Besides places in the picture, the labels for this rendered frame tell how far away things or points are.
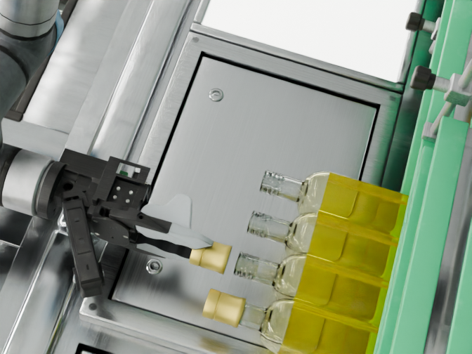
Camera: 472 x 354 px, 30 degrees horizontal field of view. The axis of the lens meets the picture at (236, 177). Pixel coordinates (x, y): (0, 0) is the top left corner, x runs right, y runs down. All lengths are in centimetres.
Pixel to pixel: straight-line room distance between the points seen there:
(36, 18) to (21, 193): 21
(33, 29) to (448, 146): 49
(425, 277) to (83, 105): 61
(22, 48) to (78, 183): 17
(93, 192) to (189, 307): 21
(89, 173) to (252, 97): 33
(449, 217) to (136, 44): 59
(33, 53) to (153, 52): 31
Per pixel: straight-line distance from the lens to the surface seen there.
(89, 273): 103
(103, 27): 142
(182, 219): 104
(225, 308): 102
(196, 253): 104
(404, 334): 92
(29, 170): 107
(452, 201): 99
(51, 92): 136
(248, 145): 127
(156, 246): 108
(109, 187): 106
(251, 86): 132
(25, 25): 104
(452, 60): 120
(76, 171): 109
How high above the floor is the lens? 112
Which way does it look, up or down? 3 degrees up
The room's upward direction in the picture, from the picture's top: 73 degrees counter-clockwise
